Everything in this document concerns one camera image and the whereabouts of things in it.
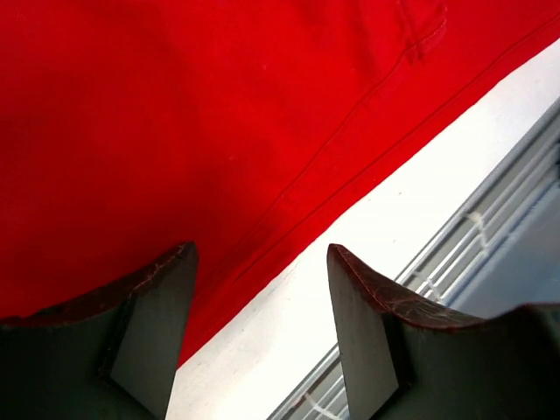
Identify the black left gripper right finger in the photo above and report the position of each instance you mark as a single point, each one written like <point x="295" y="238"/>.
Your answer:
<point x="404" y="356"/>

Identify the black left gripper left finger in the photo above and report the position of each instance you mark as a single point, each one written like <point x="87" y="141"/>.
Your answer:
<point x="111" y="353"/>

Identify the red trousers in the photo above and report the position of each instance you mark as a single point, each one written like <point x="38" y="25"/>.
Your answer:
<point x="245" y="127"/>

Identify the aluminium table edge rail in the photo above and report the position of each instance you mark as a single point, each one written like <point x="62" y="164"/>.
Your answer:
<point x="501" y="247"/>

